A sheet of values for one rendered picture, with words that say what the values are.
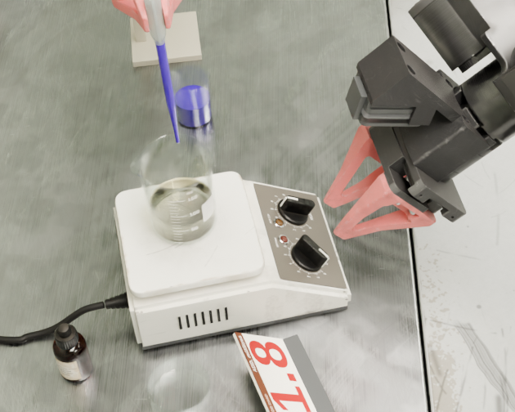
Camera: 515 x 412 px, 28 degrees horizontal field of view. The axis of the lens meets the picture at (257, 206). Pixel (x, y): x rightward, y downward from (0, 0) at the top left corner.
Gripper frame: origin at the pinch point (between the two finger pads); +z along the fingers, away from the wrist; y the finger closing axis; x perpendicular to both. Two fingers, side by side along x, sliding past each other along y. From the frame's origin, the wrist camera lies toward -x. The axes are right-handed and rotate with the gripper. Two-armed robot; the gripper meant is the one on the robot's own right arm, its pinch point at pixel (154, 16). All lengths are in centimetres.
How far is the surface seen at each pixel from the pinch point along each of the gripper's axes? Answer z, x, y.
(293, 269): 5.8, 26.6, 8.0
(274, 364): 12.9, 30.0, 4.5
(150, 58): -31.0, 31.7, -0.6
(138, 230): 0.5, 23.2, -4.9
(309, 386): 14.8, 31.8, 7.2
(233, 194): -1.7, 23.5, 4.2
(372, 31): -30, 33, 26
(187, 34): -34.0, 31.8, 4.3
